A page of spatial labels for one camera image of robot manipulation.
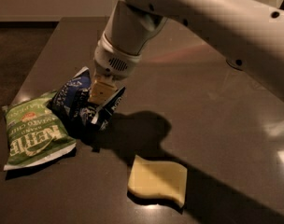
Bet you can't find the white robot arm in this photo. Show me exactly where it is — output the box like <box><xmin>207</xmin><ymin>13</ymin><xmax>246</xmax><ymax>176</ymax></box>
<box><xmin>91</xmin><ymin>0</ymin><xmax>284</xmax><ymax>104</ymax></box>

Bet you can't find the blue chip bag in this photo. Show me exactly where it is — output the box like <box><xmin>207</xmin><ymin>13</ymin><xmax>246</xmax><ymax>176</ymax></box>
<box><xmin>48</xmin><ymin>66</ymin><xmax>125</xmax><ymax>138</ymax></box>

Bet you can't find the yellow sponge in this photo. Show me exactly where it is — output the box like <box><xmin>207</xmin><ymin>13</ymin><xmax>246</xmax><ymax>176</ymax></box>
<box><xmin>127</xmin><ymin>155</ymin><xmax>188</xmax><ymax>208</ymax></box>

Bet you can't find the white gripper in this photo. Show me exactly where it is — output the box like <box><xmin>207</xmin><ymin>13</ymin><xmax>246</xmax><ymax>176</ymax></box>
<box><xmin>88</xmin><ymin>34</ymin><xmax>141</xmax><ymax>105</ymax></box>

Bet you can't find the green jalapeno chip bag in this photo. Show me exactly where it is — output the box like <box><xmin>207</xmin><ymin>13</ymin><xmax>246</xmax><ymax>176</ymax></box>
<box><xmin>2</xmin><ymin>91</ymin><xmax>76</xmax><ymax>171</ymax></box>

